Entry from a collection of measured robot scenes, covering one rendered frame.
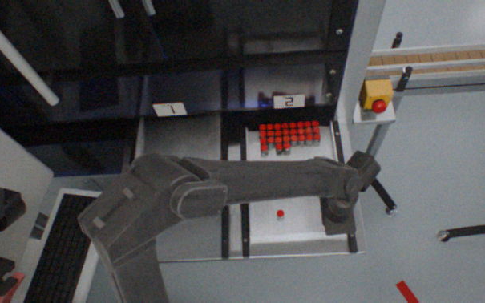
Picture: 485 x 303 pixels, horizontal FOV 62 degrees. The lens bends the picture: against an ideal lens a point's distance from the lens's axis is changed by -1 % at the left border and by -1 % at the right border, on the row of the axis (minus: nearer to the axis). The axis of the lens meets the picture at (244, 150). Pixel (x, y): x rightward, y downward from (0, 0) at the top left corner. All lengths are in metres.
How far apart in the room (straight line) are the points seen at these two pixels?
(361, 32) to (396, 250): 1.34
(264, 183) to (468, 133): 1.98
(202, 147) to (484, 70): 0.90
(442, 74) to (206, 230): 0.85
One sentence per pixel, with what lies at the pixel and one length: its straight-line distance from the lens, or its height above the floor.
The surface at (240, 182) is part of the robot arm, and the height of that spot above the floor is 1.48.
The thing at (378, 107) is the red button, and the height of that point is 1.01.
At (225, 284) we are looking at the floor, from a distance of 2.01.
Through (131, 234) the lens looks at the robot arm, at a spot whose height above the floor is 1.57.
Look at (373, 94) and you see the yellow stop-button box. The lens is 1.17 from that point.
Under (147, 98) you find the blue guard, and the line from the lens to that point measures 1.14.
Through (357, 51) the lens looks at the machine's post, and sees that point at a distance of 1.02.
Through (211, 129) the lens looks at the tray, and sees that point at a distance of 1.28.
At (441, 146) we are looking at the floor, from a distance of 2.38.
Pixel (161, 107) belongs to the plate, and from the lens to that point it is 1.17.
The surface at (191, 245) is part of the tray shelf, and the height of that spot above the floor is 0.88.
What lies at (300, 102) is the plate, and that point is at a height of 1.01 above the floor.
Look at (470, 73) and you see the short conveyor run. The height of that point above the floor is 0.93.
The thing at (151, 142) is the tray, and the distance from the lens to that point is 1.30.
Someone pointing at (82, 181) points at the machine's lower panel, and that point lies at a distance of 1.73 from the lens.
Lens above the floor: 1.97
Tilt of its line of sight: 62 degrees down
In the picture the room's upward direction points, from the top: 11 degrees counter-clockwise
